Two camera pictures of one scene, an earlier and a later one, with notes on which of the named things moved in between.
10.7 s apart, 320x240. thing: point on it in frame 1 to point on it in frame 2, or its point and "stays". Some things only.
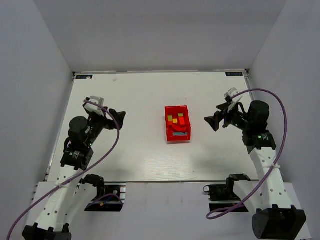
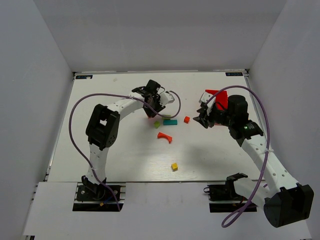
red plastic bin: x=178 y=122 to x=221 y=99
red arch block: x=178 y=128 to x=161 y=135
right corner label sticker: x=234 y=74 stays
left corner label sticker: x=84 y=77 stays
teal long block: x=180 y=134 to x=170 y=122
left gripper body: x=110 y=120 to x=152 y=105
